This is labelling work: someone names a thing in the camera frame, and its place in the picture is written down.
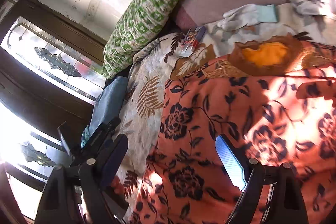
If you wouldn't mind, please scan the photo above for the orange floral cloth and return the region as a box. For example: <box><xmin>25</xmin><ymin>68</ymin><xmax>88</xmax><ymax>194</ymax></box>
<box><xmin>129</xmin><ymin>58</ymin><xmax>335</xmax><ymax>223</ymax></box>

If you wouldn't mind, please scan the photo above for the blue cloth at bedside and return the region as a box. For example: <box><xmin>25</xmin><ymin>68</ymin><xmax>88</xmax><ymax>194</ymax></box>
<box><xmin>81</xmin><ymin>76</ymin><xmax>128</xmax><ymax>147</ymax></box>

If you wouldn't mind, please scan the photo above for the cream leaf-print fleece blanket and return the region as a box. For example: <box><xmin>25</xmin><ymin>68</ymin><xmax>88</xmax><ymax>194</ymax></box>
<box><xmin>118</xmin><ymin>3</ymin><xmax>335</xmax><ymax>223</ymax></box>

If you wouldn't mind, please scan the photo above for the brown and yellow garment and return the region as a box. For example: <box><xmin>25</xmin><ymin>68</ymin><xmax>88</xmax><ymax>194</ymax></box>
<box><xmin>170</xmin><ymin>32</ymin><xmax>335</xmax><ymax>80</ymax></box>

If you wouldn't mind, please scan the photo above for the small colourful box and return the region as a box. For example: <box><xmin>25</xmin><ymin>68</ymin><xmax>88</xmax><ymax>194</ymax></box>
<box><xmin>179</xmin><ymin>26</ymin><xmax>206</xmax><ymax>57</ymax></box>

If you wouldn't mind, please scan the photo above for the white work glove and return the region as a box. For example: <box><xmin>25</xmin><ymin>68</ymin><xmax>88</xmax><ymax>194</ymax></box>
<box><xmin>288</xmin><ymin>0</ymin><xmax>330</xmax><ymax>16</ymax></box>
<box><xmin>217</xmin><ymin>4</ymin><xmax>278</xmax><ymax>31</ymax></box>

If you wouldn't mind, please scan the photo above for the green patterned pillow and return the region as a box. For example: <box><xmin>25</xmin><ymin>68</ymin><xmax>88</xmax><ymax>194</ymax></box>
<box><xmin>102</xmin><ymin>0</ymin><xmax>179</xmax><ymax>79</ymax></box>

